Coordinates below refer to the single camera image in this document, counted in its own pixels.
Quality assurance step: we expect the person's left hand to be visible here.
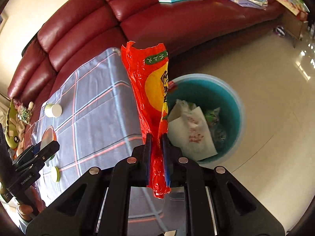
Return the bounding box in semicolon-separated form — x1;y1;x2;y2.
17;204;33;222

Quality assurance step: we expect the wooden side table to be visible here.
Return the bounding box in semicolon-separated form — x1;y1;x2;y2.
277;0;309;47

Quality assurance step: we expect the grey plaid tablecloth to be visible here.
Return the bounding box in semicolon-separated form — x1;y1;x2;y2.
23;47;173;236

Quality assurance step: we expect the teal round trash bin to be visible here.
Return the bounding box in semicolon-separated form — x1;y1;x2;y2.
167;74;245;168

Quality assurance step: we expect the dark red leather sofa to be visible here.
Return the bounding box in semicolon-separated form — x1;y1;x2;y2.
7;0;284;104

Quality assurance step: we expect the small ball under sofa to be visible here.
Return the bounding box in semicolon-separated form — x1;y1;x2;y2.
273;26;286;37

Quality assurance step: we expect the jar of colourful beads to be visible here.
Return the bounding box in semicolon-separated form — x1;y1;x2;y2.
18;105;32;125

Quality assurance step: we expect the red plastic snack bag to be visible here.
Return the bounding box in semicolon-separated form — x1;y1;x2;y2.
121;41;170;199

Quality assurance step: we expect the yellow-green round lid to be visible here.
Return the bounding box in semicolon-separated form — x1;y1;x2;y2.
47;166;60;182

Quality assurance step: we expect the white round plastic lid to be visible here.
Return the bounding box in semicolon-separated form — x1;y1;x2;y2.
40;126;57;150

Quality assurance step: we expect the green white cylindrical container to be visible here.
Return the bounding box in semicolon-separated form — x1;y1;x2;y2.
44;103;62;118

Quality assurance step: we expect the green plush toy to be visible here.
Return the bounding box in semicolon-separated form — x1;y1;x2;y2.
5;100;20;150

